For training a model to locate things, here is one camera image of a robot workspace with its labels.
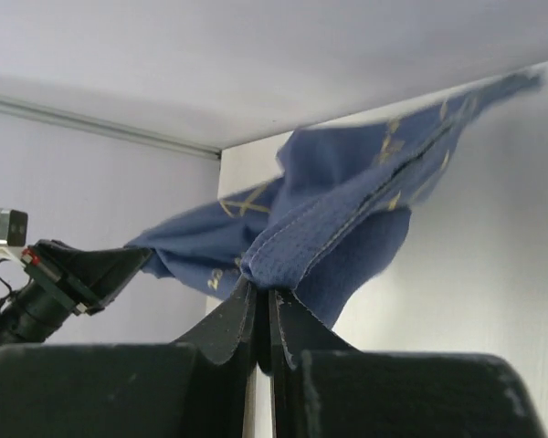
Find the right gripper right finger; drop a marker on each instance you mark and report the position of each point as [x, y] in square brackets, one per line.
[322, 386]

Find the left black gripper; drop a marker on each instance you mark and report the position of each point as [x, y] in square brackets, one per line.
[82, 282]

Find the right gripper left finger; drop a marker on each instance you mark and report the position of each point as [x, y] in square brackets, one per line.
[194, 386]

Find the blue fish placemat cloth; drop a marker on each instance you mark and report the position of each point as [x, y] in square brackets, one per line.
[337, 214]

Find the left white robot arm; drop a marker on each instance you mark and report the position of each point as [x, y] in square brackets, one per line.
[30, 315]

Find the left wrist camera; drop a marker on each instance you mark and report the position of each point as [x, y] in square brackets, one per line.
[13, 230]

